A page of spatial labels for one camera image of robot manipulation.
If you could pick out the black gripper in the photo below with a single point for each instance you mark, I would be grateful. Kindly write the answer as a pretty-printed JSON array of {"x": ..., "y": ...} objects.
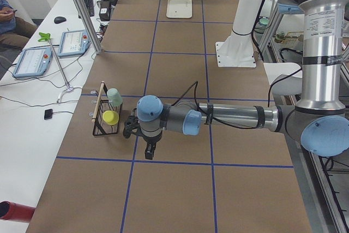
[{"x": 151, "y": 140}]

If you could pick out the light green cup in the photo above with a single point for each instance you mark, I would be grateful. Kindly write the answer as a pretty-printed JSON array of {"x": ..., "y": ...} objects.
[{"x": 114, "y": 97}]

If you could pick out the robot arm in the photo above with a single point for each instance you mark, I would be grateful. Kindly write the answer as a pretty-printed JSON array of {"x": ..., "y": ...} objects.
[{"x": 317, "y": 121}]

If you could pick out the yellow cup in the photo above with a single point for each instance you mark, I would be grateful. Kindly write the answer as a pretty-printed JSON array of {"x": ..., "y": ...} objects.
[{"x": 110, "y": 117}]

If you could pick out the cream rabbit tray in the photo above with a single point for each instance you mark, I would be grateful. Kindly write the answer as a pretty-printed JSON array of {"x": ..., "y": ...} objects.
[{"x": 179, "y": 9}]

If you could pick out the small black puck device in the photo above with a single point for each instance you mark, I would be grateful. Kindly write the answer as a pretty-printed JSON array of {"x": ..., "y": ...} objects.
[{"x": 48, "y": 114}]

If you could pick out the far teach pendant tablet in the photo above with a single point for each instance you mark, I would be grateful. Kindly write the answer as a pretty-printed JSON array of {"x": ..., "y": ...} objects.
[{"x": 73, "y": 43}]

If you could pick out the teach pendant tablet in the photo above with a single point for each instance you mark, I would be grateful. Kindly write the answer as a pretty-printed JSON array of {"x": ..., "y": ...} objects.
[
  {"x": 33, "y": 62},
  {"x": 73, "y": 43}
]

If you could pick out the near teach pendant tablet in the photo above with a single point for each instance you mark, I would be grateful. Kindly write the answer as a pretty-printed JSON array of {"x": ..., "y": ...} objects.
[{"x": 33, "y": 62}]

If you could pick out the green tipped reacher stick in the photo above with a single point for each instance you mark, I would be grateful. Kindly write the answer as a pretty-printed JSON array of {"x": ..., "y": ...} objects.
[{"x": 69, "y": 88}]

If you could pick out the black computer mouse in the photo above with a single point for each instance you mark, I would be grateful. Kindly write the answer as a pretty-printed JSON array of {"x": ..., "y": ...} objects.
[{"x": 59, "y": 19}]

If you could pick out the black keyboard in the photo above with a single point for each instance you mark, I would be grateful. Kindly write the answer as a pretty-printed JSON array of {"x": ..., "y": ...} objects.
[{"x": 90, "y": 7}]

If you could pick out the seated person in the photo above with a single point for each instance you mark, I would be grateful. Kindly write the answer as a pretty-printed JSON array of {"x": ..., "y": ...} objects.
[{"x": 15, "y": 31}]

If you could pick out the white chair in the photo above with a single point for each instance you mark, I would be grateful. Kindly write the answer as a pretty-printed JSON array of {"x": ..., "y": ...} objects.
[{"x": 291, "y": 85}]

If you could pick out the red cylinder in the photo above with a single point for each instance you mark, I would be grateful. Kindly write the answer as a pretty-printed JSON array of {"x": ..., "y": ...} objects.
[{"x": 16, "y": 212}]

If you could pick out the black wire cup rack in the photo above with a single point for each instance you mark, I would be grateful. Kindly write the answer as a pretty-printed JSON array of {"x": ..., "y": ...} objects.
[{"x": 100, "y": 128}]

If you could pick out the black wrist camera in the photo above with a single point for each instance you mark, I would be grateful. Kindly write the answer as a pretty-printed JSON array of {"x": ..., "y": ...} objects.
[{"x": 150, "y": 150}]

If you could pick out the white central robot pedestal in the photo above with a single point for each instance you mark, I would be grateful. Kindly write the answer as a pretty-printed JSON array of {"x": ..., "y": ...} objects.
[{"x": 237, "y": 50}]

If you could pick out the aluminium frame post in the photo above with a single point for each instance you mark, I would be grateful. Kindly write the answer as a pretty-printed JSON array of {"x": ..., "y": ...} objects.
[{"x": 83, "y": 12}]

